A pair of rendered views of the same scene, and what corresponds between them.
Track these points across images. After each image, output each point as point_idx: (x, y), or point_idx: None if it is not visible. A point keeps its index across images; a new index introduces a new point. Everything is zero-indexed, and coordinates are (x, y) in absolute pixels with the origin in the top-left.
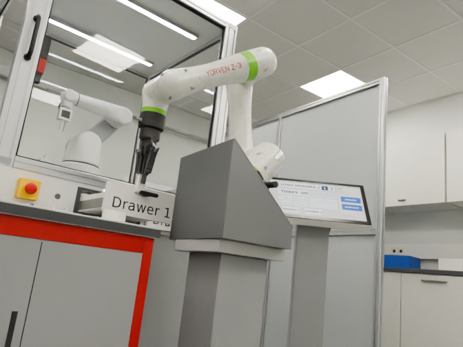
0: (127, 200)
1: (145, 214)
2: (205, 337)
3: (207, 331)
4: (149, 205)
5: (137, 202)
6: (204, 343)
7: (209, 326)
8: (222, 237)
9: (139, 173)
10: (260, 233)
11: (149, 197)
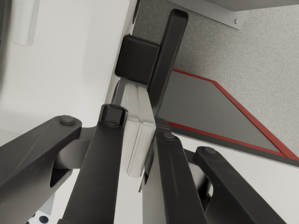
0: None
1: (132, 26)
2: (280, 0)
3: (288, 1)
4: (133, 13)
5: (116, 78)
6: (275, 0)
7: (294, 1)
8: None
9: (128, 174)
10: None
11: (129, 19)
